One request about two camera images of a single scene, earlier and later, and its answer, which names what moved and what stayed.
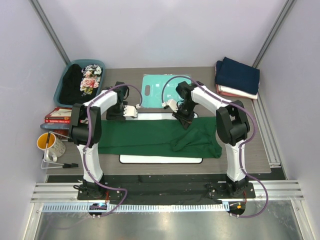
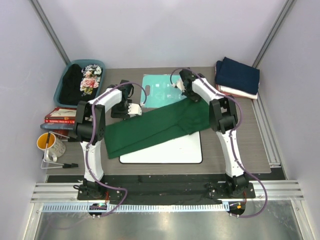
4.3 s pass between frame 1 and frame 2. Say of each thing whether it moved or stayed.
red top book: stayed
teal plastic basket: stayed
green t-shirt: moved
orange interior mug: stayed
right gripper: moved
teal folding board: stayed
